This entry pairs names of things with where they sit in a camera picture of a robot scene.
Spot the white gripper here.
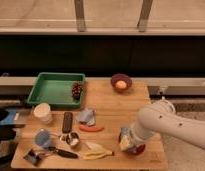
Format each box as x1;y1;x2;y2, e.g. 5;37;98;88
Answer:
119;123;151;151

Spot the blue sponge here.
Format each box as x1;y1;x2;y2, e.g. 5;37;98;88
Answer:
119;127;136;153

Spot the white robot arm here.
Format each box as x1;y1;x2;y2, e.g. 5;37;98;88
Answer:
119;99;205;151

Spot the red bowl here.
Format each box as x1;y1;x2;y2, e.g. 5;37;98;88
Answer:
124;142;145;155

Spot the purple bowl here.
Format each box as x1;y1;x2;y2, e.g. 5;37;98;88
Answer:
110;74;132;93

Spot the red toy chili pepper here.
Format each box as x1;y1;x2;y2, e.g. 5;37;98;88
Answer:
79;124;104;132

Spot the blue grey crumpled cloth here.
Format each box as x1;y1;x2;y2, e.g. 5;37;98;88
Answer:
76;108;95;126

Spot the silver metal measuring cup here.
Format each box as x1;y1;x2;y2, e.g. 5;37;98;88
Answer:
60;132;80;148

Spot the yellow egg shaped ball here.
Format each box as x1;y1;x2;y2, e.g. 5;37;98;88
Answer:
115;80;127;89

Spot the black remote control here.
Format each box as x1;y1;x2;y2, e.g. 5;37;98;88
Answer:
62;112;73;133

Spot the dark red grape bunch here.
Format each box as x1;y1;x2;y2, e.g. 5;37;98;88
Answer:
72;82;83;100

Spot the green plastic tray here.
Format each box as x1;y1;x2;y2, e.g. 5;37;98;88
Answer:
27;72;85;109

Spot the blue measuring cup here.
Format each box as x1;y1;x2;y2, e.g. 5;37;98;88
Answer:
34;129;59;148

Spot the white paper cup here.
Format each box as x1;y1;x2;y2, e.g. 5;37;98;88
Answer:
33;103;52;124

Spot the blue box on left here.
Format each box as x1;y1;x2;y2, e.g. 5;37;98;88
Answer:
0;109;26;126

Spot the black handled spatula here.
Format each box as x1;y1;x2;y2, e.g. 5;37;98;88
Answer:
24;146;78;166

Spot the right metal window post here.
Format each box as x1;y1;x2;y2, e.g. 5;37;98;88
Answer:
137;0;153;32

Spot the metal window post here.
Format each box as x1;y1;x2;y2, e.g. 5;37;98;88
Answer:
74;0;86;32
137;0;153;32

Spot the left metal window post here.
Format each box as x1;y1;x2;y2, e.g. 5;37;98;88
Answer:
74;0;86;32

